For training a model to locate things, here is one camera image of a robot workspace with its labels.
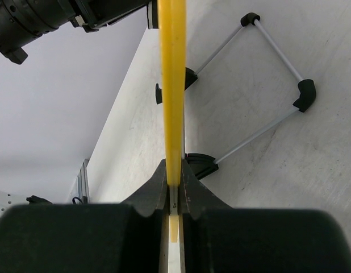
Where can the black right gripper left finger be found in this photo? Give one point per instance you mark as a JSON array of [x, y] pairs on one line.
[[131, 236]]

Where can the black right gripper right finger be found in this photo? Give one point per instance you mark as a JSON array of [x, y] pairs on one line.
[[218, 238]]

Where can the yellow-framed small whiteboard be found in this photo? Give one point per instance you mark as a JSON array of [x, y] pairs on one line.
[[172, 27]]

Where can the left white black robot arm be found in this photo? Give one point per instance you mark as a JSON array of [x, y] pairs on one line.
[[23, 21]]

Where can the black whiteboard stand clip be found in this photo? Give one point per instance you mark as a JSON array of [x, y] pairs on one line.
[[158, 94]]

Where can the left aluminium frame post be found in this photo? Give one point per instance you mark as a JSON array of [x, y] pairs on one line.
[[79, 193]]

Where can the silver wire whiteboard stand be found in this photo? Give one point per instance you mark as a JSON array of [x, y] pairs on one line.
[[244, 89]]

